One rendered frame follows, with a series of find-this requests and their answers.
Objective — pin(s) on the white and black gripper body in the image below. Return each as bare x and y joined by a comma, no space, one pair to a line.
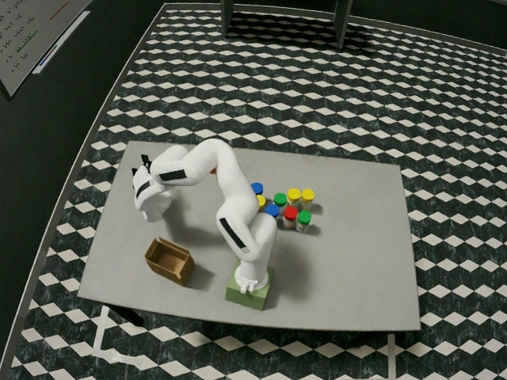
140,175

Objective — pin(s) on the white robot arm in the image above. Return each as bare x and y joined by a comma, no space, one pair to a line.
247,232

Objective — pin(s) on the glass bottle with blue cap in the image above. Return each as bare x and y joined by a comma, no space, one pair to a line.
258,188

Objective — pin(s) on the brown cardboard box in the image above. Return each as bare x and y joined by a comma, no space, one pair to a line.
167,259

